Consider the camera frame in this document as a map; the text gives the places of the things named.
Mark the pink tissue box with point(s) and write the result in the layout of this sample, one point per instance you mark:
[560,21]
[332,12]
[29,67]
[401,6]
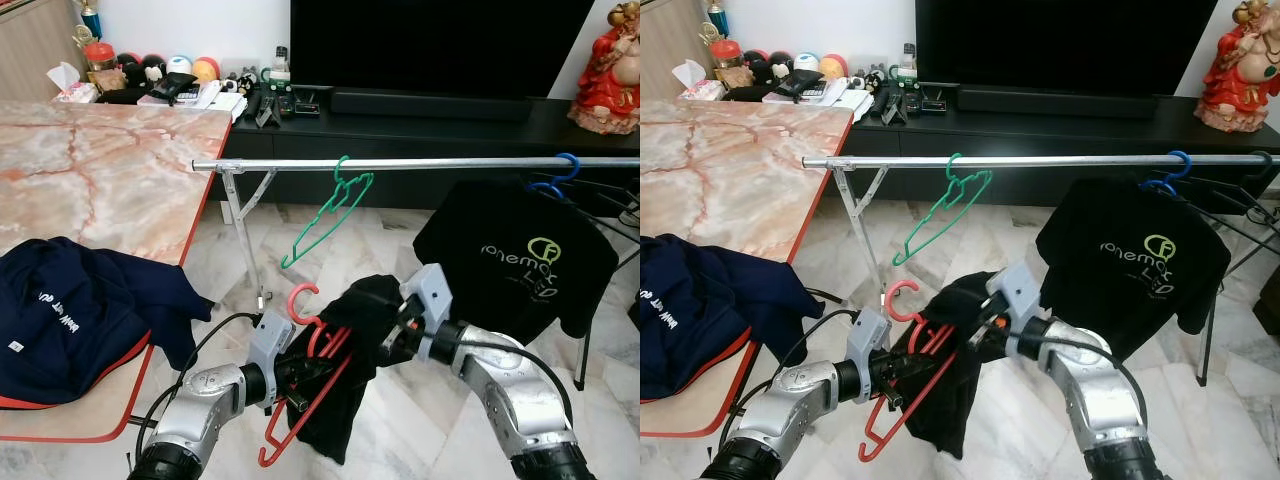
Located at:
[700,90]
[75,93]

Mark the clear plastic bottle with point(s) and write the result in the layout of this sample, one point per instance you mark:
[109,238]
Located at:
[907,65]
[281,68]

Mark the black t-shirt green logo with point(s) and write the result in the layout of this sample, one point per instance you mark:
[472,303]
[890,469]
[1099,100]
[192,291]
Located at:
[500,230]
[1120,230]

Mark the white teal round ball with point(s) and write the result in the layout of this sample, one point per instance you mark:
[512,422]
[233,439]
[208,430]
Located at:
[180,64]
[807,61]

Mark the black plush toy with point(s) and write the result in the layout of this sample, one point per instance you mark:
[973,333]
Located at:
[140,70]
[770,68]

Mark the red plastic hanger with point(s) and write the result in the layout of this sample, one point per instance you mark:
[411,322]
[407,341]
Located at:
[292,300]
[887,298]

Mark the black flat television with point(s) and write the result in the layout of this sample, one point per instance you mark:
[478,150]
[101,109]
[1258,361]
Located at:
[1060,45]
[440,45]

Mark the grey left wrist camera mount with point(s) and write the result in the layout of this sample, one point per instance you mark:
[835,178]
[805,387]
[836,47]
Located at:
[868,340]
[270,345]

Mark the blue plastic hanger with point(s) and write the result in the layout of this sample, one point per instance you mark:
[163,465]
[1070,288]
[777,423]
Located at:
[576,168]
[1188,166]

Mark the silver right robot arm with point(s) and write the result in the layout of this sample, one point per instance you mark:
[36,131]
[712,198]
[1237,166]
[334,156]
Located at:
[1100,400]
[520,400]

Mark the red lidded glass jar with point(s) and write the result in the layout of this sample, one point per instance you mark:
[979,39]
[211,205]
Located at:
[727,62]
[99,65]

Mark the black wallet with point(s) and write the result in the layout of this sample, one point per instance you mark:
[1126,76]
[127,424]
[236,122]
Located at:
[175,86]
[803,84]

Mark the orange round ball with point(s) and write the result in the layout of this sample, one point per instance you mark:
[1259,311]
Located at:
[832,66]
[206,69]

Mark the black TV console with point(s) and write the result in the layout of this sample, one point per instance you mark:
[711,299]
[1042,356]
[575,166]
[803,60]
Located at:
[400,140]
[1030,138]

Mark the navy t-shirt red trim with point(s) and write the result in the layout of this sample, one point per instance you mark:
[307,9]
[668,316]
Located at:
[700,320]
[80,320]

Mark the black shirt red trim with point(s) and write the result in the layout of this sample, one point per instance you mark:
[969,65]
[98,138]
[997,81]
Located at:
[345,425]
[950,420]

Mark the blue gold trophy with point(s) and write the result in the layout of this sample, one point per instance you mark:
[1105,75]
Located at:
[718,18]
[91,18]

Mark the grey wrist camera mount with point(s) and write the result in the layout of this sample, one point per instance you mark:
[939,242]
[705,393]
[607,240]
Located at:
[868,340]
[270,345]
[430,295]
[1018,292]

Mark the marble top folding table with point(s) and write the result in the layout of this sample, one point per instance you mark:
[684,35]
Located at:
[100,180]
[720,180]

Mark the black soundbar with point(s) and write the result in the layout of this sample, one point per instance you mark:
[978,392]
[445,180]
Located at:
[1055,102]
[430,105]

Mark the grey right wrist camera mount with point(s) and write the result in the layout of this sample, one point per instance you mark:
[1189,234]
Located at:
[1018,292]
[430,295]

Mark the red laughing Buddha statue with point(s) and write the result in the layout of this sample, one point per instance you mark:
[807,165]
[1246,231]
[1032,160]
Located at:
[1235,90]
[605,90]

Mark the green plastic hanger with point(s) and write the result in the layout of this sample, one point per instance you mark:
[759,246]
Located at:
[955,185]
[343,186]

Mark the wooden sideboard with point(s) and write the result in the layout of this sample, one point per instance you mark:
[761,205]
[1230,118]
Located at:
[670,50]
[30,50]

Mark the white paper stack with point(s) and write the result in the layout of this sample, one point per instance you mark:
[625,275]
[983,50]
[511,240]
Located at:
[225,102]
[850,100]

